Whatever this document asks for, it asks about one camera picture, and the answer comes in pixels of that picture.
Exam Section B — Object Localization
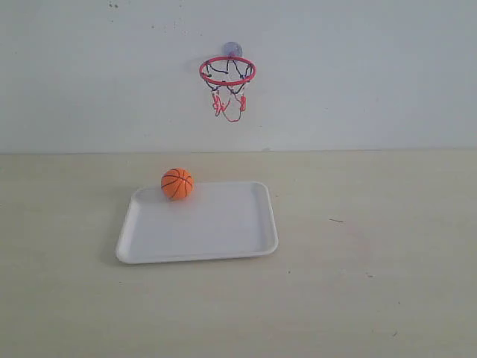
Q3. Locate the white rectangular tray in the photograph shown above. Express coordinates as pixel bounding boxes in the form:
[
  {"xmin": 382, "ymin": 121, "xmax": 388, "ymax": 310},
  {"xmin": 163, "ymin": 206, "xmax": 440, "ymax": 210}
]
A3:
[{"xmin": 116, "ymin": 181, "xmax": 279, "ymax": 264}]

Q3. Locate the red mini basketball hoop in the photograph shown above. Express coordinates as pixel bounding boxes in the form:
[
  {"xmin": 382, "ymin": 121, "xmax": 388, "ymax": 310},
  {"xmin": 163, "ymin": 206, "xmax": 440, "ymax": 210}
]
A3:
[{"xmin": 198, "ymin": 55, "xmax": 257, "ymax": 123}]

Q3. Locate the clear suction cup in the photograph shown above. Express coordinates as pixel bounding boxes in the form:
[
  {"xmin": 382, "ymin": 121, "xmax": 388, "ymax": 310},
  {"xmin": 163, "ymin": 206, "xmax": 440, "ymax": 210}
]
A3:
[{"xmin": 221, "ymin": 42, "xmax": 243, "ymax": 57}]

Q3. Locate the small orange basketball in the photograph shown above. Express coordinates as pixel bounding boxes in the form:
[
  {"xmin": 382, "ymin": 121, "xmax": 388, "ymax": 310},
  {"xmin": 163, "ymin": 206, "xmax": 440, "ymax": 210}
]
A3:
[{"xmin": 161, "ymin": 168, "xmax": 195, "ymax": 201}]

